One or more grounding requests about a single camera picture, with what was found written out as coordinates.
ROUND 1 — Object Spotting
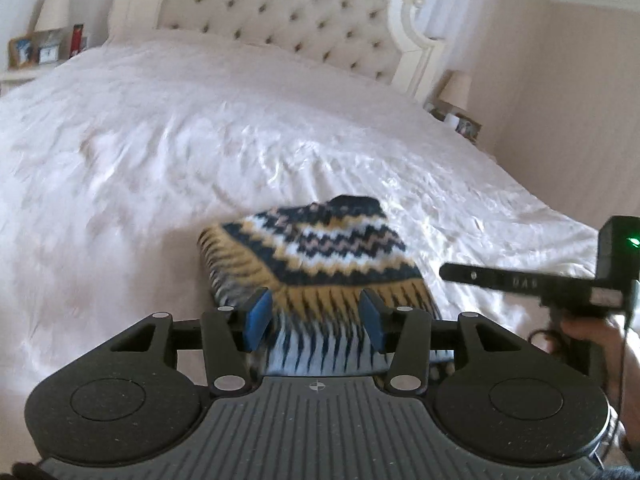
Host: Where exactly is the white bedspread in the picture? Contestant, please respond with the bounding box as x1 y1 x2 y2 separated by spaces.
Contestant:
0 29 613 461

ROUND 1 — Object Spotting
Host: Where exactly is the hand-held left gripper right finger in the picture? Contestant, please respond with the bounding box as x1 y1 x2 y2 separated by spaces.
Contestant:
360 287 526 397

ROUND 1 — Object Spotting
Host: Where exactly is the silver photo frame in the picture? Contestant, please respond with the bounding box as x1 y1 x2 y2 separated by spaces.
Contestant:
29 27 69 64

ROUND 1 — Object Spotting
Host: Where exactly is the white table lamp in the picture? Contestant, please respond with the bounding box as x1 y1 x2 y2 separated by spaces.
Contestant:
34 0 72 32

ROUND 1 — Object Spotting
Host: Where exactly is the person's right forearm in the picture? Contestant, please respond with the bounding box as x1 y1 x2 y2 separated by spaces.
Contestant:
607 327 640 461

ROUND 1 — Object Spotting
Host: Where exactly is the white nightstand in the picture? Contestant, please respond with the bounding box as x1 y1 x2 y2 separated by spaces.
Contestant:
0 66 53 97

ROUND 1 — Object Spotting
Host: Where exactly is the cream table lamp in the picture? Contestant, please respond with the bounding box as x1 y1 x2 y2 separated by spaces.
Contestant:
439 70 474 112

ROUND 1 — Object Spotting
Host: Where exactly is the person's right hand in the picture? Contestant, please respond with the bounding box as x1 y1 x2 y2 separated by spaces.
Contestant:
560 315 627 350

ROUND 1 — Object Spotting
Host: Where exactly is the patterned knit sweater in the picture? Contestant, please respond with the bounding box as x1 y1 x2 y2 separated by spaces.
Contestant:
199 194 457 379

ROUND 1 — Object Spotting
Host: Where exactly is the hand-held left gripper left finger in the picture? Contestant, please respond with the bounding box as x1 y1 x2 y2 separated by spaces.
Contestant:
106 287 275 397

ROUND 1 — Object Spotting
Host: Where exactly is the cream tufted headboard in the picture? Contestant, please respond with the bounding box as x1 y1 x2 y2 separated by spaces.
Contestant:
107 0 447 102

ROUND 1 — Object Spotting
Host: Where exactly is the wooden photo frame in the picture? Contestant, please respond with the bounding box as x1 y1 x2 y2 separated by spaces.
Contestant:
7 35 39 69

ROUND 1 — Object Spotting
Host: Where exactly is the black cable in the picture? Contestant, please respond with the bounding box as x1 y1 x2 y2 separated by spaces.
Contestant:
597 280 640 466

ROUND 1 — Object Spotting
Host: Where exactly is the dark photo frame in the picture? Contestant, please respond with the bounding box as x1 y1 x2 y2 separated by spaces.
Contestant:
454 114 484 142

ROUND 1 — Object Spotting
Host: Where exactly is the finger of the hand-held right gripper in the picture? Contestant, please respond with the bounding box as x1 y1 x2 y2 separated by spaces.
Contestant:
439 261 547 294

